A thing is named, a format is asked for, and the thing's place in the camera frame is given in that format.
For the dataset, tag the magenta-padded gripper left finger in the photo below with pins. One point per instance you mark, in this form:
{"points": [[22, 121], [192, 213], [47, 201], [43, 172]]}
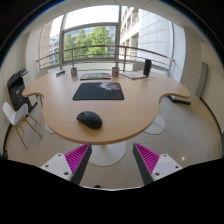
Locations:
{"points": [[75, 159]]}

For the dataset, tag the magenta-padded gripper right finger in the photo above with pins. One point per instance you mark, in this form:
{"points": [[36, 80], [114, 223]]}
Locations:
{"points": [[149, 159]]}

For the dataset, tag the black computer mouse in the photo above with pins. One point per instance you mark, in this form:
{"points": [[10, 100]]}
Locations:
{"points": [[89, 119]]}

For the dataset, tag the black cat-print mouse pad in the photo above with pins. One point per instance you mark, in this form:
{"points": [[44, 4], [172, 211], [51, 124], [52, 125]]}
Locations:
{"points": [[93, 92]]}

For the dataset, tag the round white table base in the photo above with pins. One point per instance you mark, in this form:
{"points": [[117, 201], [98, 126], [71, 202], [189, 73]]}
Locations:
{"points": [[156, 126], [106, 155]]}

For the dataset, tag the white chair with wooden legs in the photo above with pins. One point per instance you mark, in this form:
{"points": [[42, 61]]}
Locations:
{"points": [[14, 115]]}

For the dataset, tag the white and blue booklet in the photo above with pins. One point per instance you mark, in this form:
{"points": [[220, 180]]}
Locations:
{"points": [[133, 75]]}

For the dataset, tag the red-edged magazine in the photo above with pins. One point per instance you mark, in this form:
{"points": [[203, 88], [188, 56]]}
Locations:
{"points": [[95, 76]]}

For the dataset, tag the dark blue stapler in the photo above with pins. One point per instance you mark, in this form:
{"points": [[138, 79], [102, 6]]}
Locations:
{"points": [[60, 73]]}

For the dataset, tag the printed white cup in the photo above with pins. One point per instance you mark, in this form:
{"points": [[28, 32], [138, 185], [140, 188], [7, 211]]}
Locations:
{"points": [[115, 71], [74, 72]]}

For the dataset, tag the black and white printer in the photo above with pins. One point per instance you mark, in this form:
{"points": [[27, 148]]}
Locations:
{"points": [[17, 90]]}

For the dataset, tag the black cylinder speaker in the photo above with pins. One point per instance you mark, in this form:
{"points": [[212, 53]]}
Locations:
{"points": [[147, 67]]}

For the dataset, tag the grey-green door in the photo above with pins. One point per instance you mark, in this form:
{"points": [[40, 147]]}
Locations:
{"points": [[202, 80]]}

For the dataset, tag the metal balcony railing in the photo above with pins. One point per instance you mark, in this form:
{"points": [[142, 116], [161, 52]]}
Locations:
{"points": [[100, 47]]}

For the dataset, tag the green tree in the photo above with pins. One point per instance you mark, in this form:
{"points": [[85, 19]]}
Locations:
{"points": [[95, 38]]}

